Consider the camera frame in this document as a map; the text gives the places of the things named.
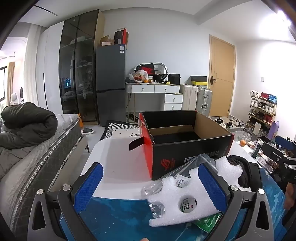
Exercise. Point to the blue desk mat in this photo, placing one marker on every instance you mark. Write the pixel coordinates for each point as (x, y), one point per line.
(120, 217)

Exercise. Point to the person's right hand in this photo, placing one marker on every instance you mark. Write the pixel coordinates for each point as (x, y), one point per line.
(289, 197)

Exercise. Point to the black and red cardboard box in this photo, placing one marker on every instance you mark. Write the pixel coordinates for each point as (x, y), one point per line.
(175, 157)

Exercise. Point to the black and white rug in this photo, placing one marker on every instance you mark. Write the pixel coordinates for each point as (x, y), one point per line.
(115, 128)

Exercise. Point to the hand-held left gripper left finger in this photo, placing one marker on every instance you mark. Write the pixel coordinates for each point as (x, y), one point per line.
(89, 187)

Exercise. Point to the black glove red trim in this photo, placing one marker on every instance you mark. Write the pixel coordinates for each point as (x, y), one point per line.
(237, 162)

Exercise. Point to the scattered shoes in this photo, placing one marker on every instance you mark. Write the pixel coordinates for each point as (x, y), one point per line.
(231, 122)

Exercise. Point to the black and red tall box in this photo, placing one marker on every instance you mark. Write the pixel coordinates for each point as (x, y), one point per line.
(120, 36)

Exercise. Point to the beige suitcase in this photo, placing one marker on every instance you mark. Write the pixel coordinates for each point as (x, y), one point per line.
(189, 97)

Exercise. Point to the black bag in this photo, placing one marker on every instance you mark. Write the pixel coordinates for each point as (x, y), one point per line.
(174, 79)

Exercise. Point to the red and black shoebox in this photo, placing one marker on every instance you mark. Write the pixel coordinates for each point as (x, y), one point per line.
(145, 69)

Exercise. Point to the tan curtain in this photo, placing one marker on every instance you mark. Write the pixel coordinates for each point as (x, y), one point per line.
(10, 76)

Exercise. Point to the white dresser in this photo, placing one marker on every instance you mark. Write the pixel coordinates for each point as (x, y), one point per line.
(143, 89)

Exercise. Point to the dark duvet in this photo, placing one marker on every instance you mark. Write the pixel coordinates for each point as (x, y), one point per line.
(27, 122)

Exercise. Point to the white wardrobe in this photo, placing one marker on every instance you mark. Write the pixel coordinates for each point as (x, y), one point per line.
(52, 69)

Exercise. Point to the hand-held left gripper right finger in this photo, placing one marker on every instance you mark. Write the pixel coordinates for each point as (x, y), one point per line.
(212, 187)

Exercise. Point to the yellow and black box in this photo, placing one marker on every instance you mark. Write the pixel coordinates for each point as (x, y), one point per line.
(198, 81)

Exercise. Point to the grey bed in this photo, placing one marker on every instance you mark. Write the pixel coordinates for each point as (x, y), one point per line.
(46, 162)

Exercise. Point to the white cup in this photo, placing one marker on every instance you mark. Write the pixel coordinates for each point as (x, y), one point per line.
(257, 128)

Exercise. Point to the plastic bag of food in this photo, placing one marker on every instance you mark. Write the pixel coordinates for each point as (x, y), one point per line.
(138, 75)

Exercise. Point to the white foam insert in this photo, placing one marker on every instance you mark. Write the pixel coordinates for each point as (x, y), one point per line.
(171, 197)

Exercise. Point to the orange bag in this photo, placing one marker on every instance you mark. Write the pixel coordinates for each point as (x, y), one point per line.
(79, 119)

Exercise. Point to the white curtain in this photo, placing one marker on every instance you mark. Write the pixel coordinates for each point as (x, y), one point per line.
(31, 69)

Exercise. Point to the white office chair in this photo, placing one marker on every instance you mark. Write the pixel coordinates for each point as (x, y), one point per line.
(15, 98)

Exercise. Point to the brown cardboard box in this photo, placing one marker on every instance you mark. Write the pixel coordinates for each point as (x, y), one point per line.
(106, 41)

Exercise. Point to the shoe rack with shoes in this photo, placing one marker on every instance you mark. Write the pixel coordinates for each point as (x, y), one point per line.
(262, 106)

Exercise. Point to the black ear cushion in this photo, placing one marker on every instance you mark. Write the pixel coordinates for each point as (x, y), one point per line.
(255, 176)

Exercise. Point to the silver suitcase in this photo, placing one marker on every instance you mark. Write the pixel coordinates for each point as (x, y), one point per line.
(204, 102)

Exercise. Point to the wooden door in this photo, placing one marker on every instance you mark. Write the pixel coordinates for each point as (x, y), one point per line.
(220, 76)

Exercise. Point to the green packet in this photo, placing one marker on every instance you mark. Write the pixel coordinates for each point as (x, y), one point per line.
(208, 222)

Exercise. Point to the glass door cabinet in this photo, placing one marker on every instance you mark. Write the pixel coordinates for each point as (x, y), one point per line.
(78, 69)

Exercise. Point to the oval mirror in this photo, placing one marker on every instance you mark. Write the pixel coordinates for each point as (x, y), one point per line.
(161, 68)

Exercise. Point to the clear plastic zip bag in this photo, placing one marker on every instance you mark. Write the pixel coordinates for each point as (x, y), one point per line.
(152, 188)

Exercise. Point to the orange fruit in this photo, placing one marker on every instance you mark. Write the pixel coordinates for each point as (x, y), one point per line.
(242, 143)

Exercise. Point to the dark slipper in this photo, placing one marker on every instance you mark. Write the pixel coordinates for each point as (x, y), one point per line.
(87, 131)

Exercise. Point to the grey fridge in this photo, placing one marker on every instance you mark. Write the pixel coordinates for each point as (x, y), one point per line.
(111, 69)

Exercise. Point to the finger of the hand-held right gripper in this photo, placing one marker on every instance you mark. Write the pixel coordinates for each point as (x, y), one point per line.
(272, 154)
(281, 140)

